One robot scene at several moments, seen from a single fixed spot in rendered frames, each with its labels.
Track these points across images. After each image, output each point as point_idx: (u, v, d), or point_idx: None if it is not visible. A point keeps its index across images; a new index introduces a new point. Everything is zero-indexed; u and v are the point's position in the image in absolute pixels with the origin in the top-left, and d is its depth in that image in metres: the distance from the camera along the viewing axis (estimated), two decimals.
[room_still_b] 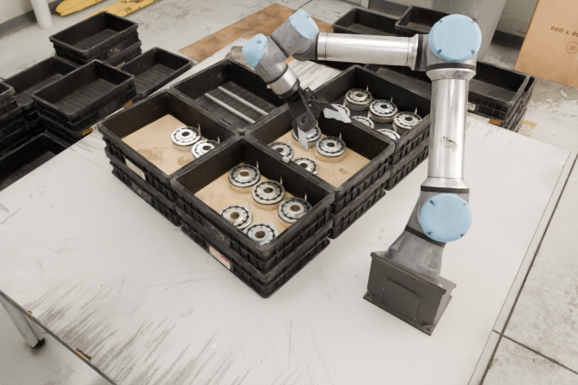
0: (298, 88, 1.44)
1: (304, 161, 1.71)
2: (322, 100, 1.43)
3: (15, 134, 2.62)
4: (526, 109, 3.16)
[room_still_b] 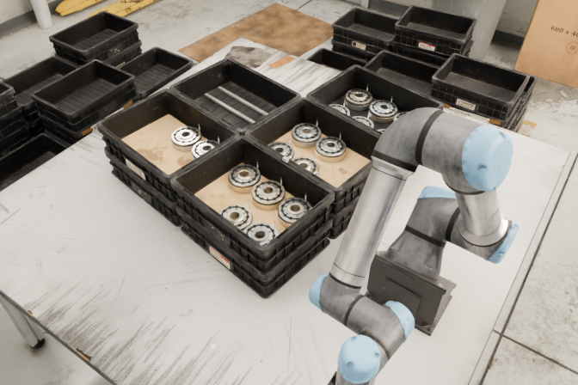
0: None
1: (304, 161, 1.71)
2: None
3: (15, 134, 2.62)
4: (526, 109, 3.16)
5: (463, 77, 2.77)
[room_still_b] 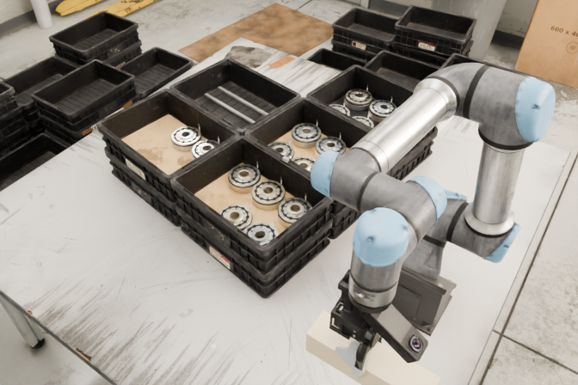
0: None
1: (304, 161, 1.71)
2: None
3: (15, 134, 2.62)
4: None
5: None
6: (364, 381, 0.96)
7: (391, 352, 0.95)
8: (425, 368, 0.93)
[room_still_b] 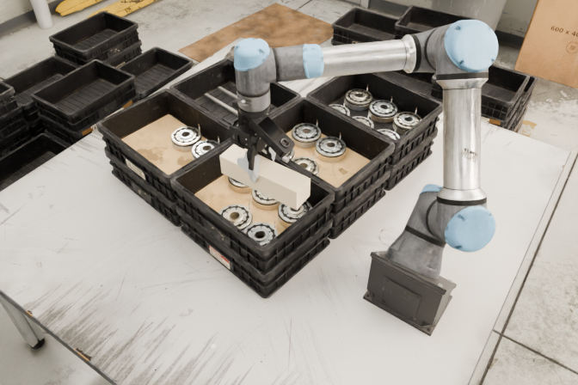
0: None
1: (304, 161, 1.71)
2: None
3: (15, 134, 2.62)
4: (526, 109, 3.16)
5: None
6: (259, 186, 1.33)
7: (279, 166, 1.33)
8: (300, 174, 1.31)
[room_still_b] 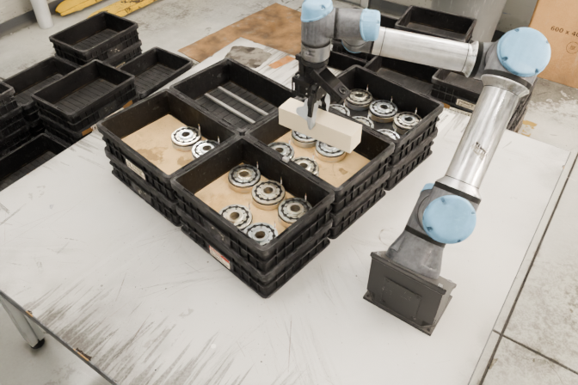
0: None
1: (304, 161, 1.71)
2: None
3: (15, 134, 2.62)
4: (526, 109, 3.16)
5: (463, 77, 2.77)
6: (315, 133, 1.50)
7: (332, 115, 1.49)
8: (353, 121, 1.47)
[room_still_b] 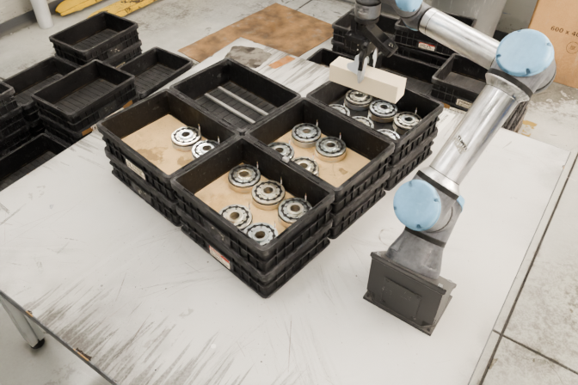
0: None
1: (304, 161, 1.71)
2: None
3: (15, 134, 2.62)
4: (526, 109, 3.16)
5: (463, 77, 2.77)
6: (363, 87, 1.67)
7: (378, 70, 1.67)
8: (397, 75, 1.64)
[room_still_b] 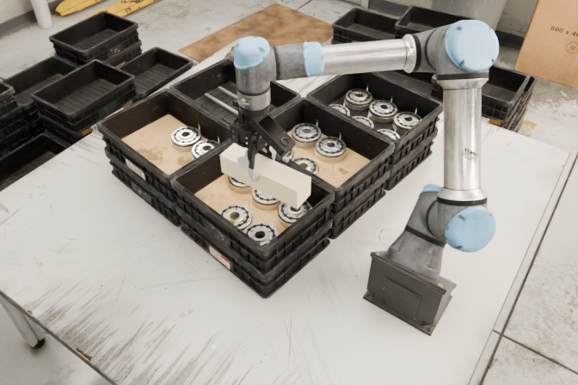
0: None
1: (304, 161, 1.71)
2: None
3: (15, 134, 2.62)
4: (526, 109, 3.16)
5: None
6: (260, 186, 1.33)
7: (279, 164, 1.33)
8: (301, 173, 1.30)
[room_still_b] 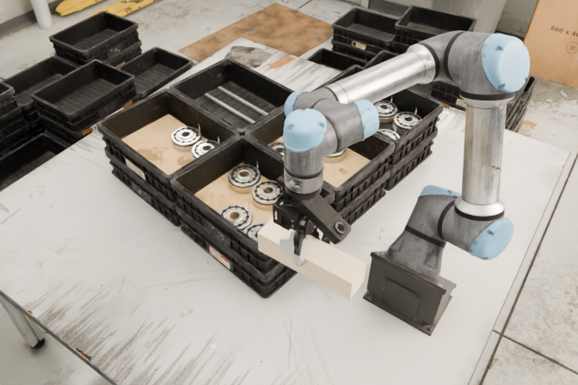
0: None
1: None
2: None
3: (15, 134, 2.62)
4: (526, 109, 3.16)
5: None
6: (304, 270, 1.14)
7: (327, 246, 1.14)
8: (354, 257, 1.12)
